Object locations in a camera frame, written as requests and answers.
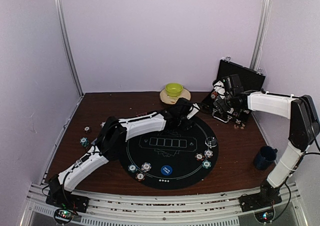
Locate right aluminium post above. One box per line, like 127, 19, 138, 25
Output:
249, 0, 272, 71

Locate green plastic bowl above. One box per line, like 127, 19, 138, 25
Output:
164, 83, 184, 97

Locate clear dealer button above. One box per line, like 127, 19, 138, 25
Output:
205, 136, 218, 148

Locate aluminium post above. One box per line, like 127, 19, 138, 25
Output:
54, 0, 84, 97
249, 0, 272, 71

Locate dark blue mug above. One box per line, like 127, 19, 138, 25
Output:
253, 146, 278, 171

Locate black poker chip case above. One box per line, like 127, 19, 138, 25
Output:
202, 59, 266, 129

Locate beige bird plate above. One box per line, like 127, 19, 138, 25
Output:
159, 89, 191, 105

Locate aluminium front rail frame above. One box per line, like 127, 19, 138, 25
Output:
18, 183, 310, 225

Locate black hundred chip bottom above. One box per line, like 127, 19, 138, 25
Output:
135, 172, 146, 181

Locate left aluminium post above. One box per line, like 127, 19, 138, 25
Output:
54, 0, 84, 97

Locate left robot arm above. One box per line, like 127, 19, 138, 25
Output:
46, 98, 200, 209

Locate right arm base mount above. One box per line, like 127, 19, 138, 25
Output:
239, 193, 282, 223

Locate round black poker mat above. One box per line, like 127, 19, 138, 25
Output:
119, 116, 219, 190

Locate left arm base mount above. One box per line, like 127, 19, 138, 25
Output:
45, 194, 89, 225

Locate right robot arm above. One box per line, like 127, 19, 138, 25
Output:
212, 75, 320, 211

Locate green chip stack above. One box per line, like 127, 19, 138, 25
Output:
79, 137, 89, 148

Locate blue small blind button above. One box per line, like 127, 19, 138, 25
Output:
160, 165, 173, 176

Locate blue ten chip bottom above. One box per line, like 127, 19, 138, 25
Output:
141, 162, 152, 172

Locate green fifty chip bottom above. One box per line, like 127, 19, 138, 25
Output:
128, 164, 138, 173

